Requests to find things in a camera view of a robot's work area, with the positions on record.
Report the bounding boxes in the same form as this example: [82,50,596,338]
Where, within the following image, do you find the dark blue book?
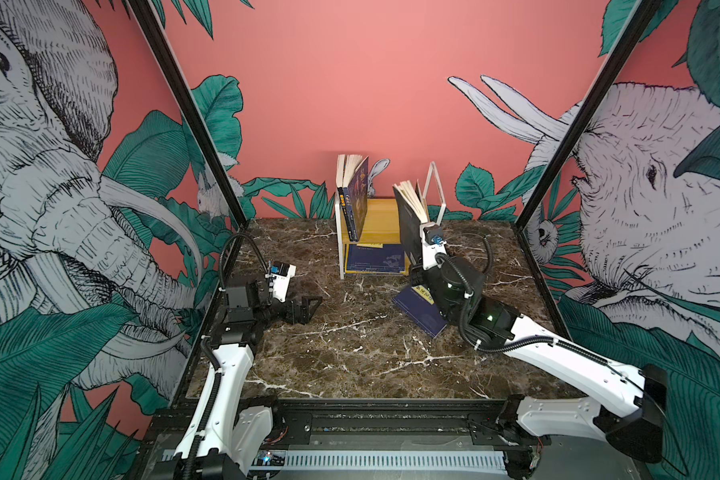
[344,244,406,274]
[393,285,447,338]

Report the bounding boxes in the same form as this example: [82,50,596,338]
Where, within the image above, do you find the black book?
[393,180,429,265]
[336,154,363,241]

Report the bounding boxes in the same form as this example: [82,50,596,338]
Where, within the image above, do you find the dark book with portrait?
[349,157,368,241]

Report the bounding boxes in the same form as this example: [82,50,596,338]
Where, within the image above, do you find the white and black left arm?
[148,279,323,479]

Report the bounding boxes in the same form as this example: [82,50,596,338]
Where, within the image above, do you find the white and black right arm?
[412,253,669,464]

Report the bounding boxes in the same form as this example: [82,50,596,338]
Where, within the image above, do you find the black book standing on shelf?
[336,154,363,241]

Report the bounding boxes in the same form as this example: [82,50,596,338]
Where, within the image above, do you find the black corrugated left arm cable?
[218,231,271,289]

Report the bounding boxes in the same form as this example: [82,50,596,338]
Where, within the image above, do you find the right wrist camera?
[420,222,446,270]

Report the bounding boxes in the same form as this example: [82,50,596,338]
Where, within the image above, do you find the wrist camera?
[420,222,446,270]
[267,261,296,302]

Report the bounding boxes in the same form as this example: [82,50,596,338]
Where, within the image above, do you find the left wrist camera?
[267,261,296,302]

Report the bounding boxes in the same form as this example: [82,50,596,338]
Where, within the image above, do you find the wooden shelf with white frame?
[334,160,448,280]

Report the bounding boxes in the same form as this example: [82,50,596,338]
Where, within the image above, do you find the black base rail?
[143,398,631,448]

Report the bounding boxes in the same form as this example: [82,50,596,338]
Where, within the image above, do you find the white slotted cable duct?
[249,450,507,474]

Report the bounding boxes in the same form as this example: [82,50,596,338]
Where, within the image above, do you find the black left frame post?
[128,0,249,230]

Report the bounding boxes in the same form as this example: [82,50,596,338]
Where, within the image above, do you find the black frame post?
[514,0,661,230]
[128,0,249,230]

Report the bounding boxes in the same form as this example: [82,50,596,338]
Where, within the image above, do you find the black right frame post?
[514,0,661,230]

